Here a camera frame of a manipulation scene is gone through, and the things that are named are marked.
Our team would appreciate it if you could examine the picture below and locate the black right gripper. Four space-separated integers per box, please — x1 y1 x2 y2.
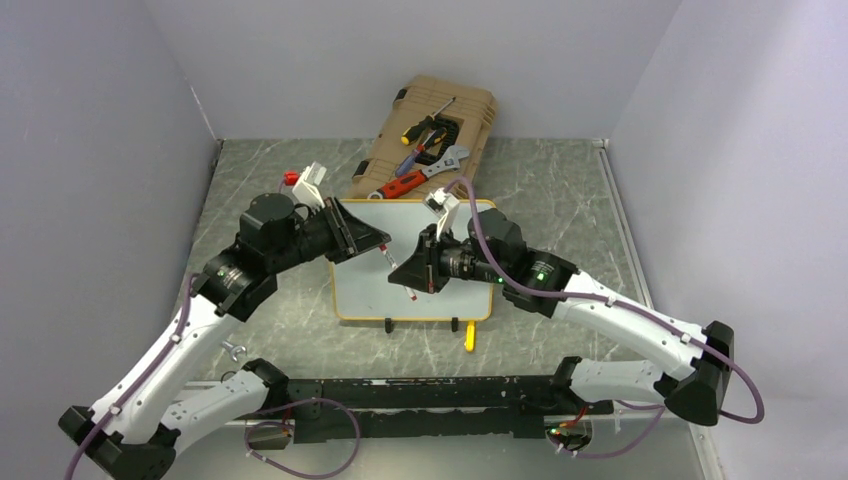
390 223 507 295

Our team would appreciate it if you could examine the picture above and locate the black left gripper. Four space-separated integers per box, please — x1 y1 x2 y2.
266 194 388 274

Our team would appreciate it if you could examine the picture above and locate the white red whiteboard marker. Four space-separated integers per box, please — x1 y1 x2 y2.
378 244 419 303

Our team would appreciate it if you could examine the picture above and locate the yellow framed whiteboard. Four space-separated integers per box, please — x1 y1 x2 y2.
329 198 497 323

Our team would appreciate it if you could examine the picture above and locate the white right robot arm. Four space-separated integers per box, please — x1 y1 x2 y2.
388 209 734 426

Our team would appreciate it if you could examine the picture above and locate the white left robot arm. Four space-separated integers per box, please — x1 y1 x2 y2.
59 193 391 479

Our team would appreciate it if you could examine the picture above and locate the yellow black screwdriver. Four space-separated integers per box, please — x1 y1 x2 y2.
400 96 456 145

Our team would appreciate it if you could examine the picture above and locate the tan plastic tool case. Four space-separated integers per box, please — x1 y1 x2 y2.
347 74 498 199

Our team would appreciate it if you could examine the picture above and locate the small silver wrench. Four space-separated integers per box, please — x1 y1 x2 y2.
220 340 247 363

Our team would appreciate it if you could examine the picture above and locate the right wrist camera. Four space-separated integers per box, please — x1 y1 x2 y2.
423 188 460 239

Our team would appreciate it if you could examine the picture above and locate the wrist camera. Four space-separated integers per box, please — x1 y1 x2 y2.
423 188 460 239
281 162 326 210

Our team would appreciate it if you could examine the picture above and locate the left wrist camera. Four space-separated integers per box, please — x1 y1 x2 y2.
281 162 326 210

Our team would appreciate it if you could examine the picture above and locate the blue handled screwdriver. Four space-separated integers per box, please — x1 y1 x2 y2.
394 127 447 177

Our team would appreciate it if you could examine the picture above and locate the red handled adjustable wrench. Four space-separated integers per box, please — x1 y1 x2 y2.
367 145 470 200

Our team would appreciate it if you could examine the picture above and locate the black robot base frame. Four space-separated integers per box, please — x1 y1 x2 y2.
246 375 613 444

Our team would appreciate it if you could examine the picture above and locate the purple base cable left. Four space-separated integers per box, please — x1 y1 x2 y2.
243 397 362 480

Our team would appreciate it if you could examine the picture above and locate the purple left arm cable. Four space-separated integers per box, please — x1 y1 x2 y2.
62 272 200 480

